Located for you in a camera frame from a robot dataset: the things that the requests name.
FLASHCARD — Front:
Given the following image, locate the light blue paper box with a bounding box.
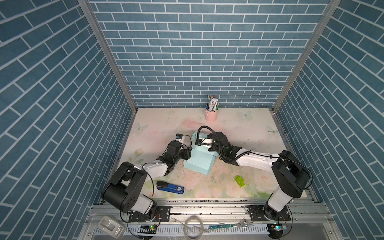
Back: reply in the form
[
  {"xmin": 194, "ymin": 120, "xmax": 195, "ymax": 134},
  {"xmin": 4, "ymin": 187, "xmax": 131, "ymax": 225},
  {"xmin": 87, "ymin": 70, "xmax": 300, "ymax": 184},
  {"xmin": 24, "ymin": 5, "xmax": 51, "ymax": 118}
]
[{"xmin": 183, "ymin": 132, "xmax": 218, "ymax": 175}]

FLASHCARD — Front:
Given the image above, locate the green plastic block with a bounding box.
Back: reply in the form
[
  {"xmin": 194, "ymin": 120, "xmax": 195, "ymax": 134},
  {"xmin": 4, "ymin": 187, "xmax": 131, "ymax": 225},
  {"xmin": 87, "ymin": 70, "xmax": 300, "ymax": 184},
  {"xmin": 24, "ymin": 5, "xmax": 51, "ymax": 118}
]
[{"xmin": 234, "ymin": 175, "xmax": 245, "ymax": 188}]

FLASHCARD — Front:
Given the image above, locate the blue black stapler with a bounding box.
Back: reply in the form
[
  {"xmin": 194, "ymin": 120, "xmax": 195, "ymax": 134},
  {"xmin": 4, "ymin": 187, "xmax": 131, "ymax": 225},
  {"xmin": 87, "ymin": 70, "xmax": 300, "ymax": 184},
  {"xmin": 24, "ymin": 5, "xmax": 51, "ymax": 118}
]
[{"xmin": 156, "ymin": 181, "xmax": 185, "ymax": 195}]

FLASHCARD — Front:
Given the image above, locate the coiled white cable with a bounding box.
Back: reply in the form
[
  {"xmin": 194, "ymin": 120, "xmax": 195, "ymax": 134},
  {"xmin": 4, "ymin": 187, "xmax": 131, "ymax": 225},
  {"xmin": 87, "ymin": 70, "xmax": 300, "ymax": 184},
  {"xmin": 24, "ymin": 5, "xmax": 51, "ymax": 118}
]
[{"xmin": 182, "ymin": 215, "xmax": 205, "ymax": 240}]

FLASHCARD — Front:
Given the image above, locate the aluminium frame rail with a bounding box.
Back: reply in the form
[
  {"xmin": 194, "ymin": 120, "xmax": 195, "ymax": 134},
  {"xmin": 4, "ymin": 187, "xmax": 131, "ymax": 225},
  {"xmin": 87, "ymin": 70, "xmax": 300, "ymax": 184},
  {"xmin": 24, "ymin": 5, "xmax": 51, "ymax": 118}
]
[{"xmin": 79, "ymin": 198, "xmax": 342, "ymax": 240}]

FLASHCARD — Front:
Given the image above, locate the pink pen holder cup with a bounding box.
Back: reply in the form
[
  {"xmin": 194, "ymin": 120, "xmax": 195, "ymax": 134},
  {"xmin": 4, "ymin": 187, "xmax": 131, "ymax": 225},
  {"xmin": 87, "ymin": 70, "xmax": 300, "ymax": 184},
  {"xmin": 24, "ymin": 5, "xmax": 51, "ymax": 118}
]
[{"xmin": 205, "ymin": 110, "xmax": 218, "ymax": 123}]

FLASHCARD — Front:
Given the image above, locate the white plastic holder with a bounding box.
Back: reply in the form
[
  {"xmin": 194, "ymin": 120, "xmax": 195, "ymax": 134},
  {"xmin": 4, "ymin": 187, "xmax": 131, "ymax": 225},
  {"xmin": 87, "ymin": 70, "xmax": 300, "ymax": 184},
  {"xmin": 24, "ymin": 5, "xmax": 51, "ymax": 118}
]
[{"xmin": 98, "ymin": 216, "xmax": 127, "ymax": 239}]

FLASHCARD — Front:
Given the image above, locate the metal fork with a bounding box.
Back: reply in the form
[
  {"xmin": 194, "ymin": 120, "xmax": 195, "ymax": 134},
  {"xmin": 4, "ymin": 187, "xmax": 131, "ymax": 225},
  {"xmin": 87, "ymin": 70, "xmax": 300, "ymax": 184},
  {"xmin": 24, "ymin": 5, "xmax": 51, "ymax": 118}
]
[{"xmin": 219, "ymin": 218, "xmax": 253, "ymax": 228}]

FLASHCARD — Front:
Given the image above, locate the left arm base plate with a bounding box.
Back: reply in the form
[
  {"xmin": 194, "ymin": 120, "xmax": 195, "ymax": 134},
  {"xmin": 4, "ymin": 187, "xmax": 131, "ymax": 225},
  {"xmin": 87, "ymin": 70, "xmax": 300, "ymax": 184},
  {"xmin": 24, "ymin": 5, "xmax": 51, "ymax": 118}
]
[{"xmin": 129, "ymin": 206, "xmax": 171, "ymax": 223}]

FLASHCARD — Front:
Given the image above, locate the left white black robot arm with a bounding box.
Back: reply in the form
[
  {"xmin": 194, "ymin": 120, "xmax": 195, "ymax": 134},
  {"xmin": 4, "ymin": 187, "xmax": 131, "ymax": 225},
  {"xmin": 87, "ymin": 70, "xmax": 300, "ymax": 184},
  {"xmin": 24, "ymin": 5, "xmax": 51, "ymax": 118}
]
[{"xmin": 101, "ymin": 140, "xmax": 192, "ymax": 220}]

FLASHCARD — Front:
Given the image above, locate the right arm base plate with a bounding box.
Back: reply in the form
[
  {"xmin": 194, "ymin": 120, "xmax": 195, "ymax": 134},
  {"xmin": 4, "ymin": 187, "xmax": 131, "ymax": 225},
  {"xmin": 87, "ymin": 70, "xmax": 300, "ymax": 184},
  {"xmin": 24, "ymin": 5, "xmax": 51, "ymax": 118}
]
[{"xmin": 245, "ymin": 204, "xmax": 292, "ymax": 222}]

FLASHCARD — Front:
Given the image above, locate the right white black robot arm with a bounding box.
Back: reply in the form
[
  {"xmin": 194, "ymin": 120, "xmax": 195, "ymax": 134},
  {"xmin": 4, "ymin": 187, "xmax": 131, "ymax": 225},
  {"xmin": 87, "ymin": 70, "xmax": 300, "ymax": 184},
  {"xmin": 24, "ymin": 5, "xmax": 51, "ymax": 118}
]
[{"xmin": 200, "ymin": 132, "xmax": 312, "ymax": 221}]

